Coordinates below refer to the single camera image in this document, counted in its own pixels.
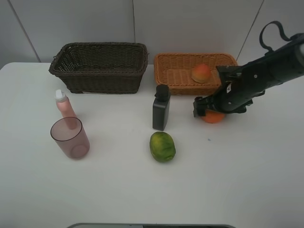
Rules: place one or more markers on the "orange mandarin fruit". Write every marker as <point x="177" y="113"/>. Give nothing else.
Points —
<point x="212" y="117"/>

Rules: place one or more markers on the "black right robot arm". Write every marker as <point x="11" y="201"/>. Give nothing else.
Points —
<point x="240" y="84"/>

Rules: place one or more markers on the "orange wicker basket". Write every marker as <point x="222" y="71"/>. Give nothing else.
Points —
<point x="174" y="70"/>

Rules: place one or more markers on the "black rectangular bottle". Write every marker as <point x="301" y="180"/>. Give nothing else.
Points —
<point x="160" y="107"/>

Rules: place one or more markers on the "pink bottle white cap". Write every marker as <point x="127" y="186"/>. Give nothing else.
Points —
<point x="65" y="107"/>

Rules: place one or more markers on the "translucent pink plastic cup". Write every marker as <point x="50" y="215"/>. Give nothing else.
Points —
<point x="70" y="136"/>

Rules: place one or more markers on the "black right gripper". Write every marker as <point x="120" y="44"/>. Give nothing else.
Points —
<point x="201" y="104"/>

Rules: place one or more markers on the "dark brown wicker basket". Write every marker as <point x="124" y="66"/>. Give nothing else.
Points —
<point x="101" y="67"/>

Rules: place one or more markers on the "red yellow peach fruit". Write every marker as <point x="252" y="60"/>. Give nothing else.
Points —
<point x="201" y="73"/>

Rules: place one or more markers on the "green round fruit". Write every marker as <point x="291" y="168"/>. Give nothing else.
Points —
<point x="162" y="147"/>

